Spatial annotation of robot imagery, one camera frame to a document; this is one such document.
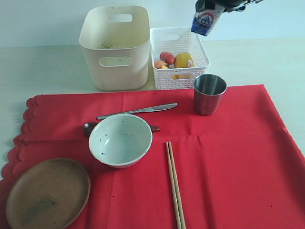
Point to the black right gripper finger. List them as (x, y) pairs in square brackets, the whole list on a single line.
[(202, 5)]

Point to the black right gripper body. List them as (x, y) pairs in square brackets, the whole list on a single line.
[(235, 5)]

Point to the small milk carton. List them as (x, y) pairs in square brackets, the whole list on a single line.
[(204, 21)]

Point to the yellow lemon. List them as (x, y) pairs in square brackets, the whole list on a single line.
[(183, 60)]

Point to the red sausage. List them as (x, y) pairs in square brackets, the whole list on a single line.
[(167, 57)]

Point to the fried chicken nugget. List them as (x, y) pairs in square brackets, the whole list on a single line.
[(159, 64)]

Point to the yellow cheese wedge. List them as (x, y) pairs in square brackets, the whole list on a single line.
[(167, 72)]

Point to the stainless steel cup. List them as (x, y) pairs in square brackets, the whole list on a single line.
[(208, 91)]

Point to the white woven plastic basket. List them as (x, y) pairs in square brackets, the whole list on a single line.
[(177, 40)]

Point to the large cream plastic bin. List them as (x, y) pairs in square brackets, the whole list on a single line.
[(115, 41)]

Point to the silver table knife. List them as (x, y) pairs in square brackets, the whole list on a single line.
[(143, 110)]

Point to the white ceramic bowl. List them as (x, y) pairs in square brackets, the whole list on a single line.
[(120, 140)]

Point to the red tablecloth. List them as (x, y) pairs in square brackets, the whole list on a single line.
[(237, 169)]

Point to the dark wooden spoon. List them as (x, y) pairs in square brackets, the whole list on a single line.
[(89, 126)]

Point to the brown wooden plate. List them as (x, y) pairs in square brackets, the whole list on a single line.
[(50, 195)]

